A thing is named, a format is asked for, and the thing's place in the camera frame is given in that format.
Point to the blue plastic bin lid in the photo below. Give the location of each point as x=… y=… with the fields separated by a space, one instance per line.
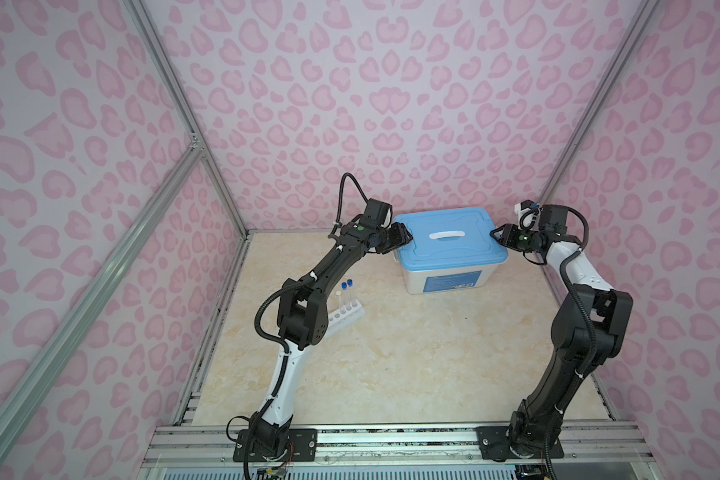
x=449 y=239

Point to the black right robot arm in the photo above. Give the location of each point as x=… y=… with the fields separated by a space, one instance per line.
x=588 y=329

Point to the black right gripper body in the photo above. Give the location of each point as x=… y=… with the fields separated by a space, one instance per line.
x=525 y=241

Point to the aluminium frame strut left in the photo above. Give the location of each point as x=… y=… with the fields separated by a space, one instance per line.
x=32 y=388

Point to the white plastic storage bin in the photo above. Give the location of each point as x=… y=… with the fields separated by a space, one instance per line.
x=440 y=280

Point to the white-capped test tube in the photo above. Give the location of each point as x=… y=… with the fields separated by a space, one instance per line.
x=339 y=301

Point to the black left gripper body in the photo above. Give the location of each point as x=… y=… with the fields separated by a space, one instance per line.
x=394 y=238

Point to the blue-capped test tube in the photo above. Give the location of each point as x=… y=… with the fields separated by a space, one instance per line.
x=351 y=300
x=344 y=298

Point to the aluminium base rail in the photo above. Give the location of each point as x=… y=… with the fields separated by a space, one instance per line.
x=586 y=449

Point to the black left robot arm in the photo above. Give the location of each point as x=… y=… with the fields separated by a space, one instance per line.
x=296 y=318

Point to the white test tube rack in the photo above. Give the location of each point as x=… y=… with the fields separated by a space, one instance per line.
x=342 y=318

